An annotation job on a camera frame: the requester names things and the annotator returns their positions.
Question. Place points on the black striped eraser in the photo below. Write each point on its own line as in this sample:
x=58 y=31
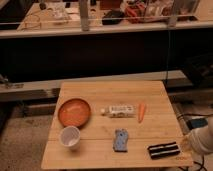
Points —
x=163 y=150

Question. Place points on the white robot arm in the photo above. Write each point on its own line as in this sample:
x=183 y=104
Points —
x=201 y=135

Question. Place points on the white labelled bottle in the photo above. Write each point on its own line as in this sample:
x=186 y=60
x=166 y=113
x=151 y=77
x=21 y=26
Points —
x=118 y=111

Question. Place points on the orange bowl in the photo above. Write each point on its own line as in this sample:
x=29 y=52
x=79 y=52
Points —
x=74 y=112

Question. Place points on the orange carrot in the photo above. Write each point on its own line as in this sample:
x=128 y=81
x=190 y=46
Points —
x=142 y=110

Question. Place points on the blue sponge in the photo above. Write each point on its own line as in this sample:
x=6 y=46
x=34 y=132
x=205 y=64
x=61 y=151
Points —
x=120 y=140

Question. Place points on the white paper cup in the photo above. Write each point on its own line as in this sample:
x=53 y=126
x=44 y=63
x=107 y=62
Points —
x=70 y=137

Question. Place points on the black bag on shelf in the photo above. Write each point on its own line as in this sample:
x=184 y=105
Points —
x=112 y=17

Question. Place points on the red object on shelf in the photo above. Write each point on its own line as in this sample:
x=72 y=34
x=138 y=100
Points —
x=135 y=13

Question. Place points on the black power adapter box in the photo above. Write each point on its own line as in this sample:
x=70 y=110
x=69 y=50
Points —
x=196 y=123

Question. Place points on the metal rail beam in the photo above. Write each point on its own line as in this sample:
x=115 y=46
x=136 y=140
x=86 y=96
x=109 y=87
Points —
x=51 y=88

